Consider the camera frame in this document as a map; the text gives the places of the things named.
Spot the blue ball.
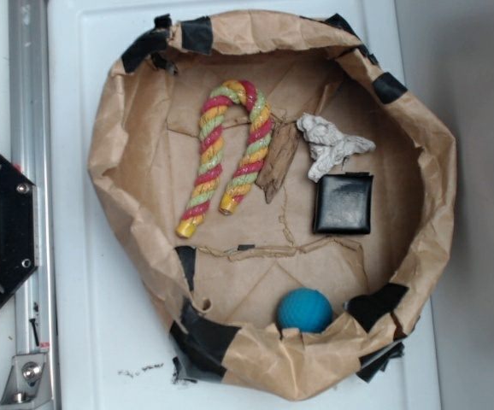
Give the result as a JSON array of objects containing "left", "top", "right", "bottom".
[{"left": 277, "top": 289, "right": 333, "bottom": 333}]

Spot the brown paper bag bin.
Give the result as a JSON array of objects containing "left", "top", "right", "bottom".
[{"left": 88, "top": 10, "right": 456, "bottom": 401}]

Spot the brown wood bark piece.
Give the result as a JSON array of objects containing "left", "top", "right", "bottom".
[{"left": 256, "top": 121, "right": 300, "bottom": 204}]

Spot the black square leather box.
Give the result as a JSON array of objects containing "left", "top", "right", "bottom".
[{"left": 313, "top": 173, "right": 373, "bottom": 235}]

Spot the crumpled white paper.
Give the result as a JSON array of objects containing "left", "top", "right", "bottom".
[{"left": 296, "top": 113, "right": 376, "bottom": 183}]

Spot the colourful rope candy cane toy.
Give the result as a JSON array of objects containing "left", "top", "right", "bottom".
[{"left": 175, "top": 80, "right": 273, "bottom": 238}]

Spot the aluminium extrusion rail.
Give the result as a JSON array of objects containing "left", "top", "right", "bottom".
[{"left": 9, "top": 1, "right": 62, "bottom": 409}]

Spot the metal corner bracket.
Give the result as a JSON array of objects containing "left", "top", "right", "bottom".
[{"left": 0, "top": 353, "right": 52, "bottom": 409}]

